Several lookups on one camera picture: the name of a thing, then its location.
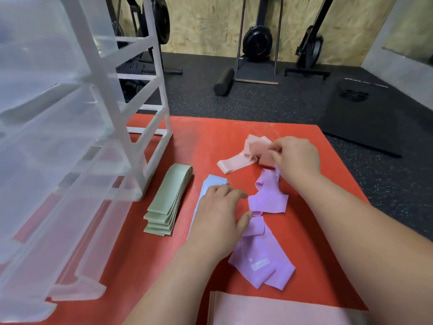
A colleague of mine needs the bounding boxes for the person's left hand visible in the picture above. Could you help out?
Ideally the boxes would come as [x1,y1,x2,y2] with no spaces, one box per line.
[187,185,253,265]

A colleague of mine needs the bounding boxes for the person's right hand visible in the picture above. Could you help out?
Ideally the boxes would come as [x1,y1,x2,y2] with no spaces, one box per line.
[269,135,322,188]

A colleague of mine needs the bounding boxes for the pink elastic band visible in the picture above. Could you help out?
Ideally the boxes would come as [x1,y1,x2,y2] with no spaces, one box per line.
[244,134,281,167]
[216,152,258,175]

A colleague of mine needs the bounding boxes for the stack of blue bands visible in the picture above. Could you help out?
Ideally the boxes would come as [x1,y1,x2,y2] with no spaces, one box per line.
[187,174,228,239]

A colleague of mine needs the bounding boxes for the stack of green bands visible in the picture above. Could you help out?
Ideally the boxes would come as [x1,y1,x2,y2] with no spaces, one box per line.
[143,163,193,237]

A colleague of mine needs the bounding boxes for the clear plastic drawer unit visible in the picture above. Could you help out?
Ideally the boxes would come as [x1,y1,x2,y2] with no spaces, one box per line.
[0,0,173,202]

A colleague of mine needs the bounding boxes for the stack of pink bands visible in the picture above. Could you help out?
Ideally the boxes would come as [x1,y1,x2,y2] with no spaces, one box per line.
[207,291,371,325]

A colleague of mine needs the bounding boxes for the translucent plastic drawer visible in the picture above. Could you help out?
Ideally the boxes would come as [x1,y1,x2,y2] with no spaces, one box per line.
[0,145,143,324]
[0,84,131,265]
[51,199,134,302]
[0,0,92,112]

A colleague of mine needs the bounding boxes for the person's right forearm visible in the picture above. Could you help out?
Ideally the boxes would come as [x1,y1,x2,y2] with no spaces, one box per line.
[290,172,433,325]

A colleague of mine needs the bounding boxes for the person's left forearm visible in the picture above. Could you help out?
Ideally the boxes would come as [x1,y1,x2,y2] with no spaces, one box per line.
[123,241,227,325]

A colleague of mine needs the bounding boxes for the black exercise mat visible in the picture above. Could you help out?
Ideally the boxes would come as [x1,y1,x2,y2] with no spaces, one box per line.
[317,79,405,158]

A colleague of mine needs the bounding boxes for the red soft plyo box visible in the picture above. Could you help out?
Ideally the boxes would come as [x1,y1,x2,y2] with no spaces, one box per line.
[0,114,369,325]

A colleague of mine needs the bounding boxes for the black foam roller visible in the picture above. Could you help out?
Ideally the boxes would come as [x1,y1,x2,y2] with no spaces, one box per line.
[213,67,235,97]

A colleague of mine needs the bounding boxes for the black upright rowing machine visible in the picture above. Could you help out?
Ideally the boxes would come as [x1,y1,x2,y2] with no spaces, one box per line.
[284,0,336,81]

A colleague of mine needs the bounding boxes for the black ski machine with stand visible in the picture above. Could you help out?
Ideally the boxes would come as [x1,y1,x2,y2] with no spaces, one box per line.
[234,0,284,86]

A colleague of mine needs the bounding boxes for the black straps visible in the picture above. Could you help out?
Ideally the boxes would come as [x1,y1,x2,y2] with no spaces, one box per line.
[339,89,369,102]

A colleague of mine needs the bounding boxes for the wall mirror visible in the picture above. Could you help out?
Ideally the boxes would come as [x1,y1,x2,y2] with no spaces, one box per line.
[382,0,433,65]

